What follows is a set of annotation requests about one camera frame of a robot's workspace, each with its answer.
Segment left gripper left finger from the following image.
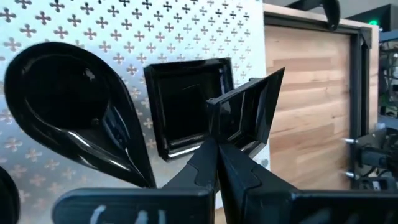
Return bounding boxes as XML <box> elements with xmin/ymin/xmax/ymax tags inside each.
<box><xmin>52</xmin><ymin>136</ymin><xmax>218</xmax><ymax>224</ymax></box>

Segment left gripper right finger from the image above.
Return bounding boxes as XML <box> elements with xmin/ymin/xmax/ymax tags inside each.
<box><xmin>219</xmin><ymin>142</ymin><xmax>398</xmax><ymax>224</ymax></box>

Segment black square mini plate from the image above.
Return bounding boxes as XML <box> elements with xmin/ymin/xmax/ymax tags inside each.
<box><xmin>205</xmin><ymin>67</ymin><xmax>285</xmax><ymax>158</ymax></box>
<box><xmin>143</xmin><ymin>57</ymin><xmax>236</xmax><ymax>161</ymax></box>

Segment black teardrop mini plate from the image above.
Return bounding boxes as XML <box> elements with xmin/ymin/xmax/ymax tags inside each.
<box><xmin>3</xmin><ymin>42</ymin><xmax>157</xmax><ymax>189</ymax></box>

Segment black leaf-shaped mini plate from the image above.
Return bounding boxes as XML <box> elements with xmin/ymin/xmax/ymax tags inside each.
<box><xmin>0</xmin><ymin>166</ymin><xmax>21</xmax><ymax>224</ymax></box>

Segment white perforated metal shelf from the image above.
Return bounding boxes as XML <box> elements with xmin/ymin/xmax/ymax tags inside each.
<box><xmin>0</xmin><ymin>0</ymin><xmax>271</xmax><ymax>224</ymax></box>

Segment black aluminium rig frame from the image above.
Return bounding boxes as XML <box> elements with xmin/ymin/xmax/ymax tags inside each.
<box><xmin>264</xmin><ymin>12</ymin><xmax>382</xmax><ymax>190</ymax></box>

